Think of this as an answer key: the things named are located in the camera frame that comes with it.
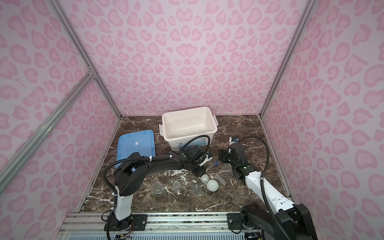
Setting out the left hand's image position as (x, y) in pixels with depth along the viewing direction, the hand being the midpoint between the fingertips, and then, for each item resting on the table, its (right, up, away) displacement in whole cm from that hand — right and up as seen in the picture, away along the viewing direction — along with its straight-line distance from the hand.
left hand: (204, 167), depth 89 cm
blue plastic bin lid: (-43, +14, +15) cm, 47 cm away
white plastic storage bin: (-18, +24, +20) cm, 35 cm away
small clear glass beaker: (-16, -9, -5) cm, 19 cm away
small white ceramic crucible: (0, -5, -3) cm, 6 cm away
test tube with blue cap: (+7, +2, +4) cm, 8 cm away
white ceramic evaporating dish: (+4, -9, -5) cm, 11 cm away
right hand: (+12, +11, -4) cm, 17 cm away
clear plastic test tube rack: (+9, -6, -5) cm, 12 cm away
